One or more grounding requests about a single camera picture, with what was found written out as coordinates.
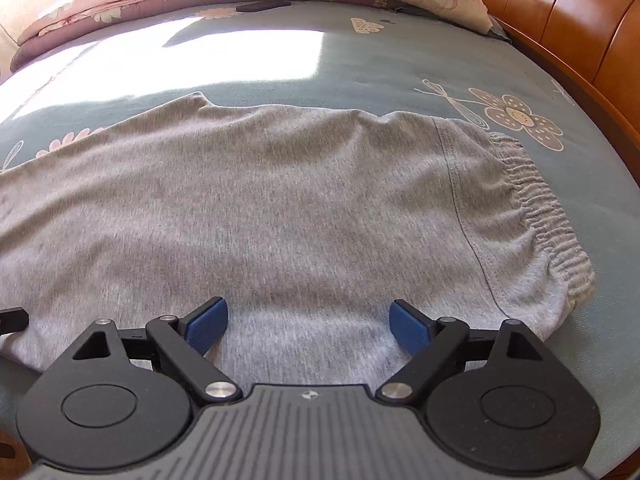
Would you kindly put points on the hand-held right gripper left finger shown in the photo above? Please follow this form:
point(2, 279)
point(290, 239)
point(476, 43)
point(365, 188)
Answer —
point(207, 325)

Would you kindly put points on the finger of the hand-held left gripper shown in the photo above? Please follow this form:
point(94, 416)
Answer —
point(14, 320)

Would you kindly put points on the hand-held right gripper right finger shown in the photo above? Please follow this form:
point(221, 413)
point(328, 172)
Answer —
point(410, 327)

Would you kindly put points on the blue floral bed sheet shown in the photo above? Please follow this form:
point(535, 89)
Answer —
point(400, 60)

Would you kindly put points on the black phone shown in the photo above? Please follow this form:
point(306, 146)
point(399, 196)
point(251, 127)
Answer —
point(262, 6)

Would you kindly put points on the wooden bed frame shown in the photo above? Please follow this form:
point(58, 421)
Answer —
point(575, 30)

